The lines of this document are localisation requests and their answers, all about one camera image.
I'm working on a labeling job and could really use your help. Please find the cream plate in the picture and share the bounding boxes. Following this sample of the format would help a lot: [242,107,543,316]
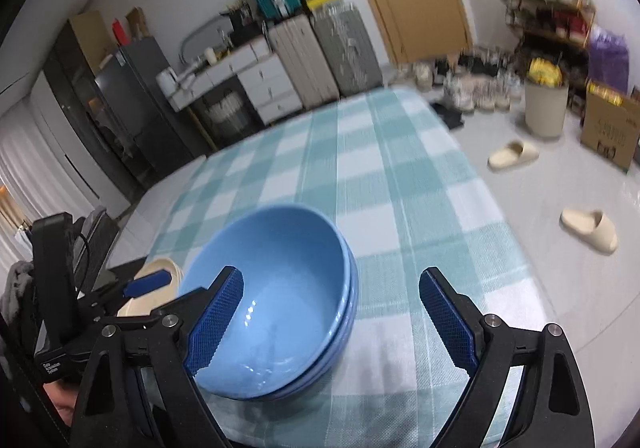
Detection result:
[117,257,183,317]

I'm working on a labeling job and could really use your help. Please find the blue bowl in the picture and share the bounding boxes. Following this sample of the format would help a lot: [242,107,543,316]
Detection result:
[178,204,356,400]
[255,249,359,402]

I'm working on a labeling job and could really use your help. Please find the person's left hand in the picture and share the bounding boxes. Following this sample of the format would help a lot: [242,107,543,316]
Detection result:
[43,381,78,426]

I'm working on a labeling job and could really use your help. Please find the white curtain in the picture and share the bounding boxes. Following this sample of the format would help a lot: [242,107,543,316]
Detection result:
[0,97,97,259]

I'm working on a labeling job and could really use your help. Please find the dark grey refrigerator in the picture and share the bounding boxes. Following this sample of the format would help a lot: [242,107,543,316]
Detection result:
[96,38,212,188]

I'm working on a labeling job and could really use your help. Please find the cream slipper near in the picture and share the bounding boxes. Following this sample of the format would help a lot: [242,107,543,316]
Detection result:
[560,208,618,255]

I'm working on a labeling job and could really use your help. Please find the cream slipper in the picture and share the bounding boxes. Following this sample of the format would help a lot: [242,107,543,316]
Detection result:
[560,208,618,255]
[487,140,539,172]

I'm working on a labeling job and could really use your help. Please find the laundry basket under desk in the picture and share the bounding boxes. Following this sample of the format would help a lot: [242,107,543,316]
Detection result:
[205,90,257,140]

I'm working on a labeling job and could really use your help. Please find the teal checked tablecloth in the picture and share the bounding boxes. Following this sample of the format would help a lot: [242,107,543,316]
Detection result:
[150,88,548,447]

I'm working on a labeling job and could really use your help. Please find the white kettle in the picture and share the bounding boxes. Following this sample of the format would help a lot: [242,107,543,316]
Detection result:
[155,67,180,99]

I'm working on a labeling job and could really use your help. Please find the cream slipper far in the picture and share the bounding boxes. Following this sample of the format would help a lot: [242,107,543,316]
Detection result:
[487,140,539,172]

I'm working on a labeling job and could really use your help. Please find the dark glass cabinet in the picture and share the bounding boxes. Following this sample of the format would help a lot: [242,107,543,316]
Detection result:
[43,10,137,203]

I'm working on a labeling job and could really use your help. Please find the black slippers on floor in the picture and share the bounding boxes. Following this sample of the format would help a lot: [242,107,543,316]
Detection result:
[431,102,464,130]

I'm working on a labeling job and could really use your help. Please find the white drawer desk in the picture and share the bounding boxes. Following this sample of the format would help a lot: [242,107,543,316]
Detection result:
[166,36,303,150]

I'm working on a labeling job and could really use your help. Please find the beige suitcase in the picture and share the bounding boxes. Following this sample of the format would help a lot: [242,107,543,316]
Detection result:
[268,15,340,110]

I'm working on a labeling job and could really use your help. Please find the oval mirror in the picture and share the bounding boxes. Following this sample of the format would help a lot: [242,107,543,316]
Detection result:
[179,15,233,64]

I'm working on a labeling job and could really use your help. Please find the beige trash bin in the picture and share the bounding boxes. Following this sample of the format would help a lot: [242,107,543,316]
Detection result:
[524,58,568,139]

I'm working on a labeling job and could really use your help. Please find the cardboard box with cat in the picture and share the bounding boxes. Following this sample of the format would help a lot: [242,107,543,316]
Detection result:
[580,81,639,172]

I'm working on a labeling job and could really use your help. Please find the silver suitcase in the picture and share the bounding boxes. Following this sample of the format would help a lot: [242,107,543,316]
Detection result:
[311,3,383,97]

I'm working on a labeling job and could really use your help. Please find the purple plastic bag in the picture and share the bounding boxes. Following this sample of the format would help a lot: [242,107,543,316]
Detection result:
[588,24,629,94]

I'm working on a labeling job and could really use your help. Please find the wooden shoe rack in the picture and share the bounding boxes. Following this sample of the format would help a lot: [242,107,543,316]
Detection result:
[500,0,597,84]

